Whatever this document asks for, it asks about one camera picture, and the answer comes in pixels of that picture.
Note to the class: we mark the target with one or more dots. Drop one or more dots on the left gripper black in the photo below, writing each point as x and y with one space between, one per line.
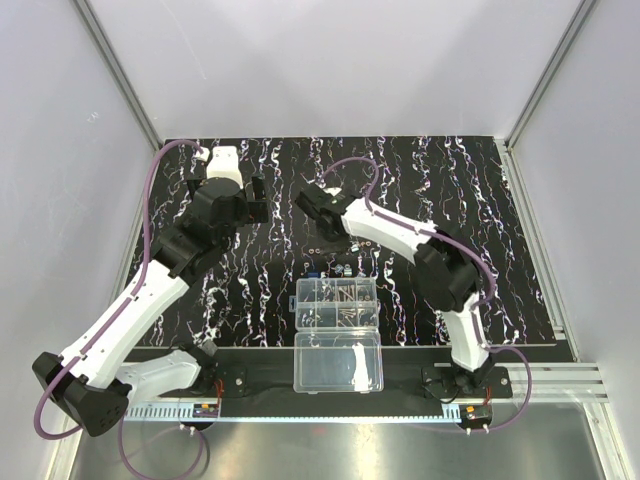
258 201

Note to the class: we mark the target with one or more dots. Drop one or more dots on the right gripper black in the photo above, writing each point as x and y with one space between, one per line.
310 203

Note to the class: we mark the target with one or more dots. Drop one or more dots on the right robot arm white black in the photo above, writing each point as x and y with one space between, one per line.
447 273

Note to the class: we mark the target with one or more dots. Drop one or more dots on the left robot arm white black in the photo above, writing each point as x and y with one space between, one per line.
89 381

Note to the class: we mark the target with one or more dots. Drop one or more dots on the black marbled table mat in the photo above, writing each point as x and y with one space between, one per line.
452 181

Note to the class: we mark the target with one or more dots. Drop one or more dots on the clear plastic organizer box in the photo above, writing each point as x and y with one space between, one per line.
336 334

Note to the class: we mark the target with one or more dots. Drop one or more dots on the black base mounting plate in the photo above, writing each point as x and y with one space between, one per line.
413 378

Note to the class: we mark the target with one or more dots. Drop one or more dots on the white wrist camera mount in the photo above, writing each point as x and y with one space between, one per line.
224 163

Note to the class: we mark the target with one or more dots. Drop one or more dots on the white slotted cable duct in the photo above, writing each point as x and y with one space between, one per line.
199 412

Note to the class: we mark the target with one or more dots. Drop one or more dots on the left aluminium frame post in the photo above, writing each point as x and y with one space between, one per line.
107 53

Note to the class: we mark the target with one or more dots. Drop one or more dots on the aluminium frame post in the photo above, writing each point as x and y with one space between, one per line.
107 53
577 22

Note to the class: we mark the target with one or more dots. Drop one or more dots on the aluminium rail right side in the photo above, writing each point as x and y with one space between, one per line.
563 382

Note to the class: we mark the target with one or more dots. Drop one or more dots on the right aluminium frame post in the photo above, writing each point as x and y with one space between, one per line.
577 22

